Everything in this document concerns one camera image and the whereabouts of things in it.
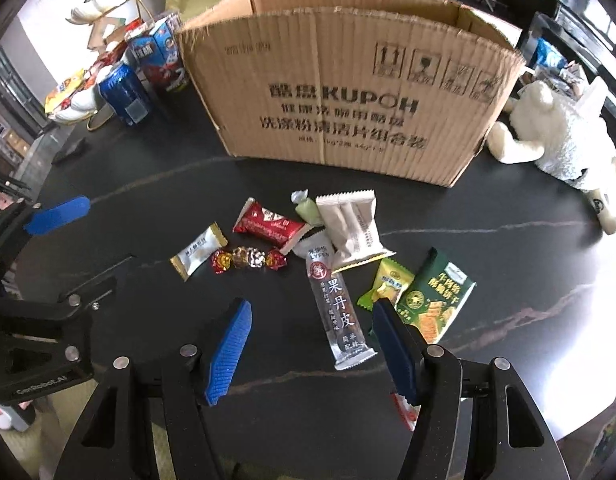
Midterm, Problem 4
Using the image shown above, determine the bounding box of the red gold twisted candy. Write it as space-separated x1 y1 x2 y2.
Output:
210 246 287 274

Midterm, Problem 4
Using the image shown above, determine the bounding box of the dark green cracker packet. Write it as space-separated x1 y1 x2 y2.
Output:
396 247 477 344

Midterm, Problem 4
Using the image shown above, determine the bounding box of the beige biscuit packet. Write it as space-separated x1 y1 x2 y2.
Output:
315 190 396 274

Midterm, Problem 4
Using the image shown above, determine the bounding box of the blue soda can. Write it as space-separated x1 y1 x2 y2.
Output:
96 62 152 126

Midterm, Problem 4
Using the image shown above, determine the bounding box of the red candy packet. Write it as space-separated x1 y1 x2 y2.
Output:
232 197 313 256

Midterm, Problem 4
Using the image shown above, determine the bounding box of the green durian candy packet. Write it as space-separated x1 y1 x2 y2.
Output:
357 258 415 311

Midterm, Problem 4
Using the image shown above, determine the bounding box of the clear fruit leather bar packet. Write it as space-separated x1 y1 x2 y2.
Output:
293 231 376 370

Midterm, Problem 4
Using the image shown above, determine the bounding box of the brown cardboard box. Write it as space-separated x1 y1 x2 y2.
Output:
177 0 524 188

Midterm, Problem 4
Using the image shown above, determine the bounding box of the blue snack carton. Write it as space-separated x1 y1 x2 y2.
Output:
125 12 189 92

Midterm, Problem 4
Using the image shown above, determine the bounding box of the pale green wrapped candy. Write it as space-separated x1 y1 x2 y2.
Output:
291 190 324 226

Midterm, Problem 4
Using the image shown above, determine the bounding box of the white plush toy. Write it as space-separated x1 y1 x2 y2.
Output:
486 77 616 235

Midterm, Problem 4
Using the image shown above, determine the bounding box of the white gold candy packet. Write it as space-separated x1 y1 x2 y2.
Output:
170 222 227 282

